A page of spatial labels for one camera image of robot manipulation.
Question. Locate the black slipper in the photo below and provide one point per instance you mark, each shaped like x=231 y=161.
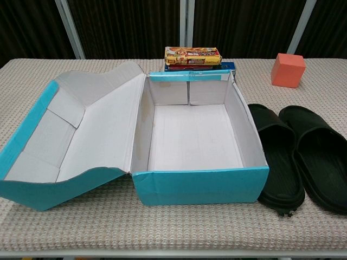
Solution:
x=273 y=168
x=325 y=162

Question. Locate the orange cube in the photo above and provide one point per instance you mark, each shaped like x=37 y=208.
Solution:
x=288 y=70

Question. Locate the white frame post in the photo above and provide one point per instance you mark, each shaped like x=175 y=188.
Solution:
x=301 y=27
x=187 y=21
x=70 y=29

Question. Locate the yellow biscuit packet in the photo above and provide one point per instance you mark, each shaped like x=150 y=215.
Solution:
x=189 y=57

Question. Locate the dark brown curtain panel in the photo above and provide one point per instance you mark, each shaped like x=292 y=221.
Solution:
x=330 y=27
x=27 y=27
x=244 y=27
x=122 y=27

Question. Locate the blue snack box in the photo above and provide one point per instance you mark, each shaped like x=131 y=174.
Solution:
x=229 y=67

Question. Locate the light blue shoe box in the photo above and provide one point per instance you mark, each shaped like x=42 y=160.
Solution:
x=189 y=189

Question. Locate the beige woven table cloth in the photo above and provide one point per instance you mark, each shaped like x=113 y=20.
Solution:
x=189 y=230

